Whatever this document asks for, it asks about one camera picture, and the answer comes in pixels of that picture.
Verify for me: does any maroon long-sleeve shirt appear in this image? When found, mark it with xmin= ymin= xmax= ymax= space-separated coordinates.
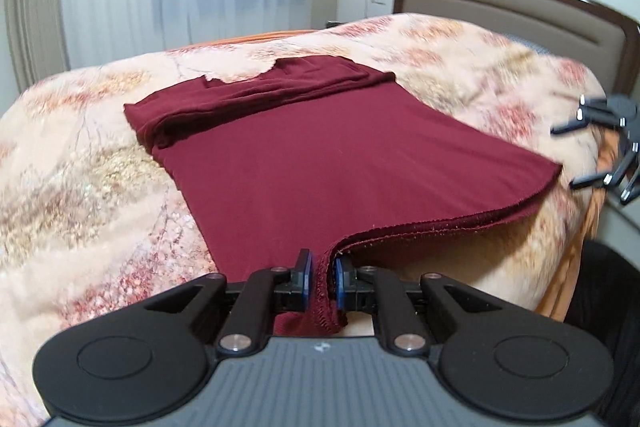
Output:
xmin=123 ymin=54 xmax=560 ymax=338

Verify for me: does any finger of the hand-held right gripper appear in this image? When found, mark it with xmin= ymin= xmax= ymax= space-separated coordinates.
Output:
xmin=570 ymin=141 xmax=640 ymax=206
xmin=550 ymin=95 xmax=629 ymax=136

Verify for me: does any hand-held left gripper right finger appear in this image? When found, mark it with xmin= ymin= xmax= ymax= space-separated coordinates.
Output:
xmin=334 ymin=258 xmax=505 ymax=355

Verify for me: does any padded brown-framed headboard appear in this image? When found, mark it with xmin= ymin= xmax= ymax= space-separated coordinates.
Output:
xmin=392 ymin=0 xmax=640 ymax=108

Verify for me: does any floral beige blanket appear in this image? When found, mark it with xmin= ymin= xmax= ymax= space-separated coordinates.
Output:
xmin=0 ymin=13 xmax=610 ymax=427

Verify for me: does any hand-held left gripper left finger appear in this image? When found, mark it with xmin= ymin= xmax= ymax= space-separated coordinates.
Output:
xmin=142 ymin=249 xmax=315 ymax=355

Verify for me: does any dark cloth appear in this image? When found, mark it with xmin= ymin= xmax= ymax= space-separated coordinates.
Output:
xmin=564 ymin=238 xmax=640 ymax=427

